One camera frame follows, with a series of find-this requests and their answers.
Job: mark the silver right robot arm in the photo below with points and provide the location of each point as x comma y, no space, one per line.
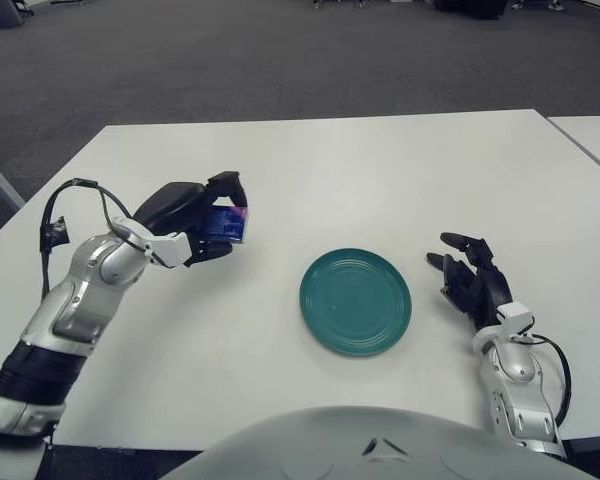
517,385

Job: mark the silver robot torso dome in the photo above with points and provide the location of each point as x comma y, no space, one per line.
380,450

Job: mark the black bulky background object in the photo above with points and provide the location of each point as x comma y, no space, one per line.
472,7

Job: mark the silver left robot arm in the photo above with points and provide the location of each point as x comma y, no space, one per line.
75,310

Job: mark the white neighbouring table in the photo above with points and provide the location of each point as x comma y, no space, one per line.
592,137

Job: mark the teal round plate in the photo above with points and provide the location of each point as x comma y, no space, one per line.
355,302

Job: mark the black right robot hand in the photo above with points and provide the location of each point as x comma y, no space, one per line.
485,290

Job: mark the blue gum box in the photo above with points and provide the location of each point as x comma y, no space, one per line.
227,224

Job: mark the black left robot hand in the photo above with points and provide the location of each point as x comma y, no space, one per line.
172,205

